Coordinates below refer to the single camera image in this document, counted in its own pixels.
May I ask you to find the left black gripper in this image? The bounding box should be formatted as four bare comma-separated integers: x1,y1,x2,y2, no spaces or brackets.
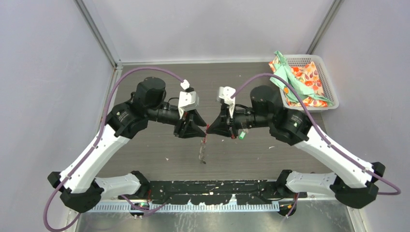
146,103,207,139

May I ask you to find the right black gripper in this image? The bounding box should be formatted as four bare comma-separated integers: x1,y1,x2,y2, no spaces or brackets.
206,101,272,139

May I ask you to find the key with green tag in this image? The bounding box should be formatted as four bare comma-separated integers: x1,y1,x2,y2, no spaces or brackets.
238,129,249,140

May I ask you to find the red handled metal keyring holder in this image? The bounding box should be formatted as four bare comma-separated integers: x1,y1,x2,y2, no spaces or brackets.
198,136,207,164

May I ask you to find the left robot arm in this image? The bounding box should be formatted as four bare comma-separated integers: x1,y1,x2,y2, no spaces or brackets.
48,77,206,213

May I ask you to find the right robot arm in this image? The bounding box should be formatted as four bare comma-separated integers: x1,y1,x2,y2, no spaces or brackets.
207,86,385,209

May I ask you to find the green cloth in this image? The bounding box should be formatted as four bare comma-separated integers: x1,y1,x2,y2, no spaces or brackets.
269,50,333,105

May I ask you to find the white plastic basket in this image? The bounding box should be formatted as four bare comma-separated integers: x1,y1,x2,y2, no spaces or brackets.
283,54,339,113

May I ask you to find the orange patterned cloth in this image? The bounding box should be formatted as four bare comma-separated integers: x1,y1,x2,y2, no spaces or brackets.
268,56,328,108

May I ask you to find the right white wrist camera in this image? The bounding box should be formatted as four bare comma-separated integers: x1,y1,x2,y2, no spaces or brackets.
217,87,236,118

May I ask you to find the aluminium rail frame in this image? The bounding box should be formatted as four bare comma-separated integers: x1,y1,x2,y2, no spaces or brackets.
93,181,359,203

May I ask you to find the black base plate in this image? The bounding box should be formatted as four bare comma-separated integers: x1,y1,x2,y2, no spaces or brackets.
125,180,296,205

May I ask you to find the white slotted cable duct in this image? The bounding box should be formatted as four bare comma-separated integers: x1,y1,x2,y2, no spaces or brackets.
89,201,279,213

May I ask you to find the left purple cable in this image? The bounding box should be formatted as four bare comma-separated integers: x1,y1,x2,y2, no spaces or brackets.
42,66,187,232

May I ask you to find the purple cable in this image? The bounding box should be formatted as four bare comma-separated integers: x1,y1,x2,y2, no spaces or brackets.
42,66,187,232
230,72,402,218

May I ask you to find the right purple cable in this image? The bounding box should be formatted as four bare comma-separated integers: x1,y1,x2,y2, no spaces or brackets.
230,72,402,218

